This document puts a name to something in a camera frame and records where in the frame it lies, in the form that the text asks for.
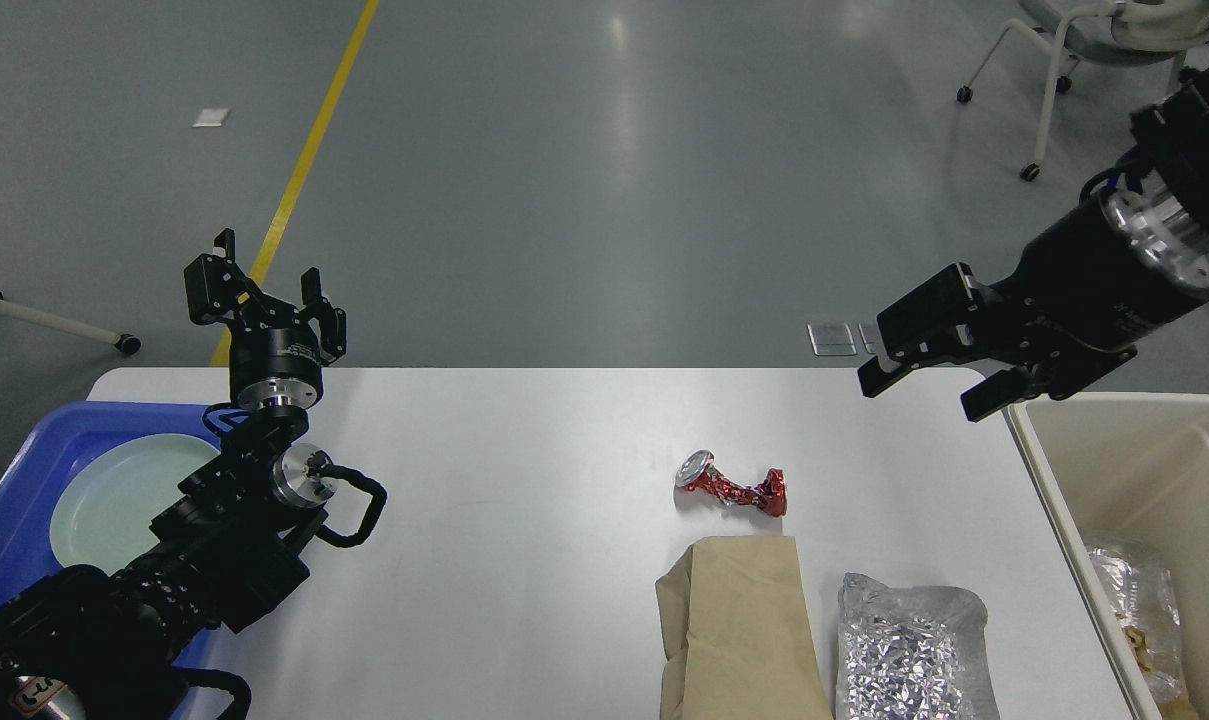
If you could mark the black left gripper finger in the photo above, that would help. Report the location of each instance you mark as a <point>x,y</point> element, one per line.
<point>217,290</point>
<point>330,320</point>

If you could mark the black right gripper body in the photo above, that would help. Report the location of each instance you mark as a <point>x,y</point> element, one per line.
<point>1117,268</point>

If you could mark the brown paper bag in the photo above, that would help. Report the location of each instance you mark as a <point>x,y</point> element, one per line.
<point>736,633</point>

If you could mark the white floor marker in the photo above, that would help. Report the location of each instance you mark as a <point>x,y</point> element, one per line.
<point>208,118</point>

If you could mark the clear plastic wrapper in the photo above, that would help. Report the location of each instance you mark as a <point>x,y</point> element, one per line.
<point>1139,588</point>

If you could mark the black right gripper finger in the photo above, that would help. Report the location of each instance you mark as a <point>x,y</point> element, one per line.
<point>1009,386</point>
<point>931,325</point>

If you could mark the light green plate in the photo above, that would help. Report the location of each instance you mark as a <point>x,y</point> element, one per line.
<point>103,517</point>

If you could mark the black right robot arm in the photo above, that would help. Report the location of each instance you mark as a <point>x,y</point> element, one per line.
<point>1171,153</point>

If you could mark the brown paper in bin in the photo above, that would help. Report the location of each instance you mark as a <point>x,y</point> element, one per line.
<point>1180,709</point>

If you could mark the floor plate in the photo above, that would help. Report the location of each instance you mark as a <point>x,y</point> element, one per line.
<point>870,334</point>
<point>832,340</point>

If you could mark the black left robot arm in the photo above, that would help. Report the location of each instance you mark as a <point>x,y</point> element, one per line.
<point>86,644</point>

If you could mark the white office chair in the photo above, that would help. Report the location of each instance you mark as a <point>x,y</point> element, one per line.
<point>1118,34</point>

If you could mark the crumpled brown paper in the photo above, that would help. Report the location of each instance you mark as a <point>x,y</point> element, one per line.
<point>1148,645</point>

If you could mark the crumpled aluminium foil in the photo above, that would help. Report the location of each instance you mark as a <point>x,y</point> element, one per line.
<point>911,653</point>

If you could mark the beige plastic bin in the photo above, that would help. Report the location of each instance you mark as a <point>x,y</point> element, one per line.
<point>1135,465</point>

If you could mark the left floor plate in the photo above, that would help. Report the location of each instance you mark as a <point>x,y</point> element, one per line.
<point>832,340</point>

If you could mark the white stand leg with caster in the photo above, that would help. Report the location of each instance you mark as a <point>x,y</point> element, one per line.
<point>126,344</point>

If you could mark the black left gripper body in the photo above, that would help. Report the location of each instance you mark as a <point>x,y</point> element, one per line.
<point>275,366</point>

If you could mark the crushed red can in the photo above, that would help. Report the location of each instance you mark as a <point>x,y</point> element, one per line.
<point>699,472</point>

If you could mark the right floor plate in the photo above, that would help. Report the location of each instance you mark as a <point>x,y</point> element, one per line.
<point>870,334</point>

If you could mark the blue plastic tray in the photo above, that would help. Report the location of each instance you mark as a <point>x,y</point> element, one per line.
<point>56,449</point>

